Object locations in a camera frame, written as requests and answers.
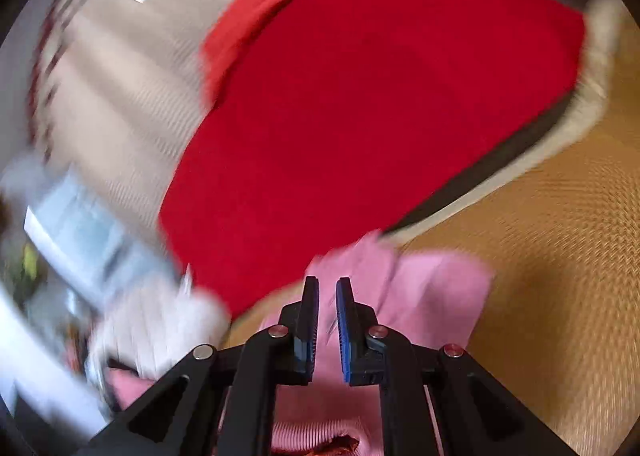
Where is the white quilted pad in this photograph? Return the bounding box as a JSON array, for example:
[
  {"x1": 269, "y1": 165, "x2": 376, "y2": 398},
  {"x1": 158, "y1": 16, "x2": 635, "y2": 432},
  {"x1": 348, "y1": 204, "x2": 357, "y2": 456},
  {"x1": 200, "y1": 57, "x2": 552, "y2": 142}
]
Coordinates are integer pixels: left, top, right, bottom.
[{"x1": 87, "y1": 281, "x2": 233, "y2": 382}]

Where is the pink zip jacket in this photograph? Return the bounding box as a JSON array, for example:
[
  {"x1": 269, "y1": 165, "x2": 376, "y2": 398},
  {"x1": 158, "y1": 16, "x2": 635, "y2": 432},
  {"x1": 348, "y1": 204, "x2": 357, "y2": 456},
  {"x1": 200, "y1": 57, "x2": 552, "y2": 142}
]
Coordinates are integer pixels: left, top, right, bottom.
[{"x1": 107, "y1": 231, "x2": 496, "y2": 456}]

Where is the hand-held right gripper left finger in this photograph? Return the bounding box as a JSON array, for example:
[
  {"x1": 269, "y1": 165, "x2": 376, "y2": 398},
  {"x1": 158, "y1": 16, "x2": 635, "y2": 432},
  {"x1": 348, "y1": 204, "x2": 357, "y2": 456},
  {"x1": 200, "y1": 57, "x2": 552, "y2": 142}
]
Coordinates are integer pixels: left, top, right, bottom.
[{"x1": 87, "y1": 276, "x2": 321, "y2": 456}]

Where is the silver refrigerator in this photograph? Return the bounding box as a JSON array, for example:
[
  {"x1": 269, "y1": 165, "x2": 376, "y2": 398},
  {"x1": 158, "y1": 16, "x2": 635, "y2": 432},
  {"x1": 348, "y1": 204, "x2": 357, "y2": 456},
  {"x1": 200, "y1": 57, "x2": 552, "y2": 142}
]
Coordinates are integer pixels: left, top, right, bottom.
[{"x1": 0, "y1": 151, "x2": 186, "y2": 307}]

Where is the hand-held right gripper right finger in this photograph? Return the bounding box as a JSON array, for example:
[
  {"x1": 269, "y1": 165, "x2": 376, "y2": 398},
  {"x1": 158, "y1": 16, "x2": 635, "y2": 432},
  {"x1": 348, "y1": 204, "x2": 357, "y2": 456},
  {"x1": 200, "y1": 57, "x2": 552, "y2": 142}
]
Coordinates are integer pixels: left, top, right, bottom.
[{"x1": 336, "y1": 277, "x2": 581, "y2": 456}]

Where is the red pillow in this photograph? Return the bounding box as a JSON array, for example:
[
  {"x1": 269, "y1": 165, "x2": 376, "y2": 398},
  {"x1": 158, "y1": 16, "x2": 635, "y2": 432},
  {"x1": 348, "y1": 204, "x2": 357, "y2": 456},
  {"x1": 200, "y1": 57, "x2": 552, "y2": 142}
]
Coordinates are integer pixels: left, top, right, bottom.
[{"x1": 200, "y1": 0, "x2": 301, "y2": 107}]

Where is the woven rattan mat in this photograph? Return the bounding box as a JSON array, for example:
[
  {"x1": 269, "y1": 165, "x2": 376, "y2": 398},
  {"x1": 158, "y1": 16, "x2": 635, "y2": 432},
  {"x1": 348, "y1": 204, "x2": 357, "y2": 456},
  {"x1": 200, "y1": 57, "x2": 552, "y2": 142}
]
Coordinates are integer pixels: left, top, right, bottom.
[{"x1": 385, "y1": 0, "x2": 640, "y2": 456}]

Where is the beige dotted curtain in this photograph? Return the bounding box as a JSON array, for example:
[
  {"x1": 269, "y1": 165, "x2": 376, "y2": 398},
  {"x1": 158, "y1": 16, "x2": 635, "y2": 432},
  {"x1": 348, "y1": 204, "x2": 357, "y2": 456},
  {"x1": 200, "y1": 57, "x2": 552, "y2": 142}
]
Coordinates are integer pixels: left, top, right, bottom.
[{"x1": 25, "y1": 0, "x2": 381, "y2": 247}]

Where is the red blanket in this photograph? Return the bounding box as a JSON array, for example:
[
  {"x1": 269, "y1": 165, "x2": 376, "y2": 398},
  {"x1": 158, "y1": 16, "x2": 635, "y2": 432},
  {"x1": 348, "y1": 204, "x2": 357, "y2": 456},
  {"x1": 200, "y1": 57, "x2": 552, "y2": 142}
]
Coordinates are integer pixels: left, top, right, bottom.
[{"x1": 159, "y1": 0, "x2": 586, "y2": 319}]

